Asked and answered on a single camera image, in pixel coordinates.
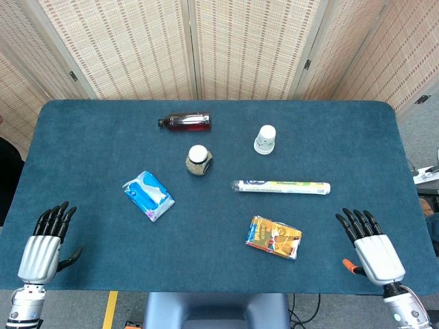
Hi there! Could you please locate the white power strip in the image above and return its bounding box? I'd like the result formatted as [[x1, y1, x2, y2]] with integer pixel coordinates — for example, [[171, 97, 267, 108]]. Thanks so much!
[[412, 165, 439, 185]]

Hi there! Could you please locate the rolled plastic bag tube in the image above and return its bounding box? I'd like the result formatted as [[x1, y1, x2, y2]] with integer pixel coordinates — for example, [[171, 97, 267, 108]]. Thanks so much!
[[231, 179, 331, 197]]

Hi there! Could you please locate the yellow floor tape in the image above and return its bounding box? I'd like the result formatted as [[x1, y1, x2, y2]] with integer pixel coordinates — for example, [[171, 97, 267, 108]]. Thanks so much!
[[102, 291, 119, 329]]

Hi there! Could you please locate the black floor cable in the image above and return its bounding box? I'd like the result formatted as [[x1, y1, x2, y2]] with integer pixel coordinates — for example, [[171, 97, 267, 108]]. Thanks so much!
[[287, 293, 322, 329]]

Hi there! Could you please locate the black and silver right hand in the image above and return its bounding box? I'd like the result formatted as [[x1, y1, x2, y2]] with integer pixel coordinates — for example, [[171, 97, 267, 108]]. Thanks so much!
[[335, 208, 406, 286]]

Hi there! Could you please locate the blue felt table cover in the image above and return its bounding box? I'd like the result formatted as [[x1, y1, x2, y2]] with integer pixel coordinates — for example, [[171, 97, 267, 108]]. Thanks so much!
[[0, 99, 439, 296]]

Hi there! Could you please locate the yellow snack package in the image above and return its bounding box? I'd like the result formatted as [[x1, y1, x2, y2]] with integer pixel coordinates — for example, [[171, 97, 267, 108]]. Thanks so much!
[[245, 215, 303, 260]]

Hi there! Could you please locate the blue tissue pack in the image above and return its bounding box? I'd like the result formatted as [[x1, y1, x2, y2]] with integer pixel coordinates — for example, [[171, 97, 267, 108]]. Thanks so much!
[[122, 170, 176, 223]]

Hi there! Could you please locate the white paper cup stack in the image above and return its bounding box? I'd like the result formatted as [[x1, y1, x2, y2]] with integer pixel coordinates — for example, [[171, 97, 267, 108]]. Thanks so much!
[[253, 125, 277, 155]]

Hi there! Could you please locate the black and silver left hand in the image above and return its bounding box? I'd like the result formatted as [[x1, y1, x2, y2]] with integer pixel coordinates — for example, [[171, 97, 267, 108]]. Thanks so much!
[[17, 201, 84, 285]]

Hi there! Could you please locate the woven folding screen panel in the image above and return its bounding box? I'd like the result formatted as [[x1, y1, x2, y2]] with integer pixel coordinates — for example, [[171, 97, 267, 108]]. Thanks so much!
[[187, 0, 329, 101], [331, 0, 439, 112], [0, 0, 85, 160], [20, 0, 199, 101], [294, 0, 392, 101]]

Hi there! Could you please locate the red tea plastic bottle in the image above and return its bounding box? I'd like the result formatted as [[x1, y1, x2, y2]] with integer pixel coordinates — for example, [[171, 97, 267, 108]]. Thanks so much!
[[157, 112, 212, 132]]

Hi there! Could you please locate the brown shoe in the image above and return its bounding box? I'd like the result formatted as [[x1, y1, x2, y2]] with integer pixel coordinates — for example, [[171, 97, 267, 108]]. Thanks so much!
[[419, 197, 435, 217]]

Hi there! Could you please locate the blue-grey robot torso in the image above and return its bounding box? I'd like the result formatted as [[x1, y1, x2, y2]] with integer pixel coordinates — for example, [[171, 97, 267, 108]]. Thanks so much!
[[142, 292, 291, 329]]

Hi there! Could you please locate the black chair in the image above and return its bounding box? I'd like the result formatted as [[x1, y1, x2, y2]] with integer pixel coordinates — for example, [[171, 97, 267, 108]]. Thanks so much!
[[0, 136, 25, 227]]

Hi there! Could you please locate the glass grain jar black lid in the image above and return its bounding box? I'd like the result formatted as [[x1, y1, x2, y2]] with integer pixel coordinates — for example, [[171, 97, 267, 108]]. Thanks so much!
[[185, 145, 214, 176]]

